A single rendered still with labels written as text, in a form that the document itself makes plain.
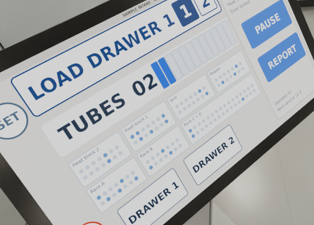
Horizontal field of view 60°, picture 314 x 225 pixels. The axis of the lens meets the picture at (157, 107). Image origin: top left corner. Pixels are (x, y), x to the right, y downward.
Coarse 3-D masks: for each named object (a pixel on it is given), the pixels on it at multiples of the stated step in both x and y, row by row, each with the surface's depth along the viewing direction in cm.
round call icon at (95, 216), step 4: (92, 216) 33; (96, 216) 33; (88, 220) 33; (92, 220) 33; (96, 220) 33; (100, 220) 34; (84, 224) 33; (88, 224) 33; (92, 224) 33; (96, 224) 33; (100, 224) 34
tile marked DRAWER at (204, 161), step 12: (228, 132) 41; (204, 144) 39; (216, 144) 40; (228, 144) 41; (240, 144) 41; (192, 156) 38; (204, 156) 39; (216, 156) 40; (228, 156) 41; (192, 168) 38; (204, 168) 39; (216, 168) 40; (204, 180) 39
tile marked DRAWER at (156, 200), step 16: (160, 176) 37; (176, 176) 37; (144, 192) 36; (160, 192) 37; (176, 192) 37; (128, 208) 35; (144, 208) 36; (160, 208) 36; (128, 224) 35; (144, 224) 36
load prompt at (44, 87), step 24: (168, 0) 37; (192, 0) 38; (216, 0) 40; (120, 24) 35; (144, 24) 36; (168, 24) 37; (192, 24) 38; (72, 48) 32; (96, 48) 33; (120, 48) 35; (144, 48) 36; (24, 72) 30; (48, 72) 31; (72, 72) 32; (96, 72) 33; (24, 96) 30; (48, 96) 31; (72, 96) 32
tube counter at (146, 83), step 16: (208, 32) 39; (224, 32) 40; (176, 48) 38; (192, 48) 38; (208, 48) 39; (224, 48) 40; (160, 64) 37; (176, 64) 38; (192, 64) 38; (128, 80) 35; (144, 80) 36; (160, 80) 37; (176, 80) 37; (144, 96) 36
